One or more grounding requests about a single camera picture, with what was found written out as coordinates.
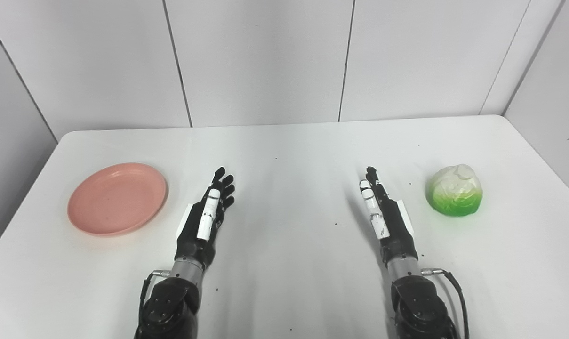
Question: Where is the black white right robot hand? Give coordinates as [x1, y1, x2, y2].
[359, 166, 420, 266]

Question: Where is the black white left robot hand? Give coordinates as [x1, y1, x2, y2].
[175, 167, 236, 270]

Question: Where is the green white cabbage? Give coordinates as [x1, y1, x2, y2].
[425, 164, 483, 218]

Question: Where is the pink plastic plate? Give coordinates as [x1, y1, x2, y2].
[67, 163, 168, 237]

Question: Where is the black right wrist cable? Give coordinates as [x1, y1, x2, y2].
[421, 267, 470, 339]

